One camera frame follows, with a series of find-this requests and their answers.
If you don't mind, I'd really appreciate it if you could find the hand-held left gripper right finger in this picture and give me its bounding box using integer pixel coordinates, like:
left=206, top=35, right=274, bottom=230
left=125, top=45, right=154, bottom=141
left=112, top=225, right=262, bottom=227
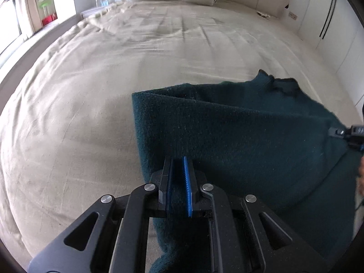
left=182, top=156, right=334, bottom=273

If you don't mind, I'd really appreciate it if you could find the white nightstand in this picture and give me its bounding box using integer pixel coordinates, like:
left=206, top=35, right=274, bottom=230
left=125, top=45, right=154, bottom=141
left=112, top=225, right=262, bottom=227
left=80, top=6, right=109, bottom=20

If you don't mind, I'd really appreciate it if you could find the beige curtain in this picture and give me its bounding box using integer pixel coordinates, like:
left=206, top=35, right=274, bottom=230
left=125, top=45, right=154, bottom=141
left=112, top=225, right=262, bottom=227
left=14, top=0, right=44, bottom=39

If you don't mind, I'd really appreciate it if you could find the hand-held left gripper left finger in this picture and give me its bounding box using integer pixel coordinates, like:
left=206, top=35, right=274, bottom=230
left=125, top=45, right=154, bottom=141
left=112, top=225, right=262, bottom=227
left=27, top=157, right=174, bottom=273

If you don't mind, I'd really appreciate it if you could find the white wardrobe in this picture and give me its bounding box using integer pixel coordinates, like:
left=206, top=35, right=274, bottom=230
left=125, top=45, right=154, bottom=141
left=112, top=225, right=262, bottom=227
left=296, top=0, right=364, bottom=107

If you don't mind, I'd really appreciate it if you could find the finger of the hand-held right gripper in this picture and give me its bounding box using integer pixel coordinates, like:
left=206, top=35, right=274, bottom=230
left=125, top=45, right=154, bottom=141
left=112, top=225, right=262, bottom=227
left=328, top=124, right=364, bottom=150

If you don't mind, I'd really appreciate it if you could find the dark green towel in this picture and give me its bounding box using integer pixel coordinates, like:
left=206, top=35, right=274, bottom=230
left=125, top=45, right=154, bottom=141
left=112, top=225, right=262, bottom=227
left=131, top=69, right=364, bottom=273

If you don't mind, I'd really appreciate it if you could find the bed with cream sheet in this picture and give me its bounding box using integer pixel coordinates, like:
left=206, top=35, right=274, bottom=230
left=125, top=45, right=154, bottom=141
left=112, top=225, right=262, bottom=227
left=0, top=0, right=359, bottom=263

